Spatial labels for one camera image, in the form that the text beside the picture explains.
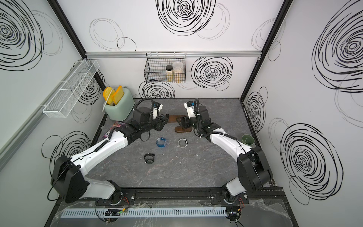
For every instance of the clear plastic jar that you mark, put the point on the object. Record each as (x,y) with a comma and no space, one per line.
(178,71)

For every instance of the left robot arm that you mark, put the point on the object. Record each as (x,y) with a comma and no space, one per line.
(69,174)

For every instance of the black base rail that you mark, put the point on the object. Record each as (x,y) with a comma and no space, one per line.
(212,195)

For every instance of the round yellow toast slice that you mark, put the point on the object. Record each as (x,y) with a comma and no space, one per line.
(107,94)

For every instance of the wooden watch stand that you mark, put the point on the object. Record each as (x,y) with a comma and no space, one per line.
(178,129)

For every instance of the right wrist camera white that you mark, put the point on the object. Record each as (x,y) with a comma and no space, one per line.
(189,106)

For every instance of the mint green toaster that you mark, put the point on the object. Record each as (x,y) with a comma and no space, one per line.
(122,110)

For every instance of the black round watch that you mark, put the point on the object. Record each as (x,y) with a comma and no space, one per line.
(149,158)

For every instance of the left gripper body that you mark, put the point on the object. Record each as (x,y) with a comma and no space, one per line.
(158,125)

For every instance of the green ceramic cup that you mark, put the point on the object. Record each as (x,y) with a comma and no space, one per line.
(248,140)

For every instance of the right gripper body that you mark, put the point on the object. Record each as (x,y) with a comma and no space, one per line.
(190,123)

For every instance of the black wire basket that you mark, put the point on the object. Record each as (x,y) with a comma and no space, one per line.
(156,62)

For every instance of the white wire shelf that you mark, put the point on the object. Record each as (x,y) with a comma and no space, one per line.
(79,87)

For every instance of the black lid spice jar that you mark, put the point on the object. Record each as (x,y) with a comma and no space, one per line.
(169,73)

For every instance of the grey slotted cable duct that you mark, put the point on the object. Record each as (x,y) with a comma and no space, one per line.
(144,212)

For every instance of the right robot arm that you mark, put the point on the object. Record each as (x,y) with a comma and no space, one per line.
(253,168)

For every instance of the pink purple snack bag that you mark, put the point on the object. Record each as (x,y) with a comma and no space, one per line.
(114,128)

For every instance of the white watch band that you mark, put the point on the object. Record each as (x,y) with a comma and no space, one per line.
(182,143)

